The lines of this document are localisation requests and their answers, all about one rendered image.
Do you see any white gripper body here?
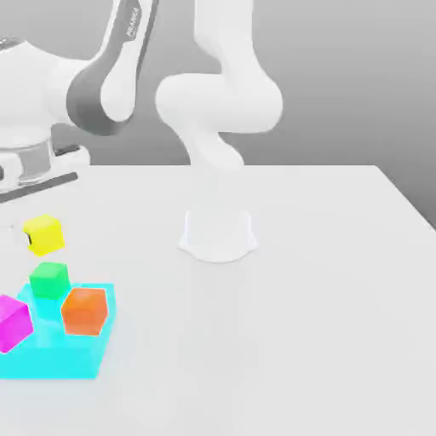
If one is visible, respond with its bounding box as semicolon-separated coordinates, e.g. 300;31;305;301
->
0;169;83;216

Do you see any small green cube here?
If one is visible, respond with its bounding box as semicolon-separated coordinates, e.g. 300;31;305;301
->
28;261;72;301

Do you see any small yellow cube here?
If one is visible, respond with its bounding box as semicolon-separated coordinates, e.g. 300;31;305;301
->
22;213;66;258

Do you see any large cyan box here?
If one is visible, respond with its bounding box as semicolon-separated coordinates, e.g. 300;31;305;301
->
0;281;118;381

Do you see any small orange cube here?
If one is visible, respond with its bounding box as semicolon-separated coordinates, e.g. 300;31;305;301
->
60;286;109;337

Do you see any small magenta cube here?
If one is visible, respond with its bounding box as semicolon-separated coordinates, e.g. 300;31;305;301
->
0;294;35;354

